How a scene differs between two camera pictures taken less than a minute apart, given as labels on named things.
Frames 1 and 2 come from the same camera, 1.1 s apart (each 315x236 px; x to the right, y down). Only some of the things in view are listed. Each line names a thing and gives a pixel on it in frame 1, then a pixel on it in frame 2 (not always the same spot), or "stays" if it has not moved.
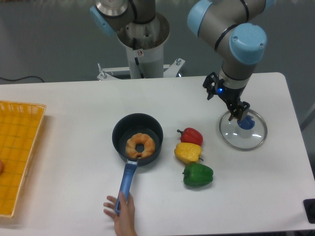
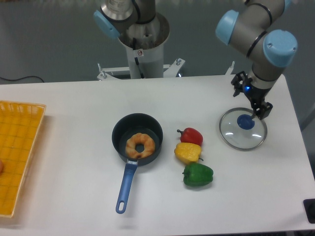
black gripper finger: x=234 y=111 to x=256 y=112
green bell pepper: x=197 y=174 stays
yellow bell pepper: x=188 y=153 stays
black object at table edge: x=309 y=204 stays
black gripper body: x=232 y=98 to x=256 y=96
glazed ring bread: x=148 y=142 stays
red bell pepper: x=191 y=135 stays
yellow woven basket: x=20 y=123 stays
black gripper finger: x=243 y=105 to x=267 y=108
